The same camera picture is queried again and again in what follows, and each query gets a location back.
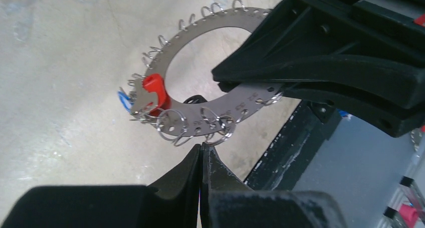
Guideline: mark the aluminium frame rail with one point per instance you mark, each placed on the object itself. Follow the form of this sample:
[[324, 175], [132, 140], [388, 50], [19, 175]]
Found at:
[[406, 207]]

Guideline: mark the red plastic key tag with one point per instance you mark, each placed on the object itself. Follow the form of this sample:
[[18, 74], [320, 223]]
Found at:
[[154, 83]]

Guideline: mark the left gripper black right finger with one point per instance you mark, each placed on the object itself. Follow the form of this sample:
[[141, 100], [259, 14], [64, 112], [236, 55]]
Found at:
[[225, 201]]

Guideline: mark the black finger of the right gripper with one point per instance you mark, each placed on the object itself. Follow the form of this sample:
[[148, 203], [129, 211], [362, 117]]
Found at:
[[365, 49], [379, 110]]

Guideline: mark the large keyring with keys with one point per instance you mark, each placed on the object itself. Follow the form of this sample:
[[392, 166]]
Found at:
[[198, 106]]

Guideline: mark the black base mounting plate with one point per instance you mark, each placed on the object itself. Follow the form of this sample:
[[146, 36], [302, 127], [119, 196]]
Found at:
[[293, 148]]

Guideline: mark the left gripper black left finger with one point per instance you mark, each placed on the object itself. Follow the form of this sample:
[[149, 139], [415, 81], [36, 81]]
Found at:
[[170, 201]]

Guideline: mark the blue plastic key tag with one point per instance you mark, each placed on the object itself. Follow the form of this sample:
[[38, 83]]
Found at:
[[125, 100]]

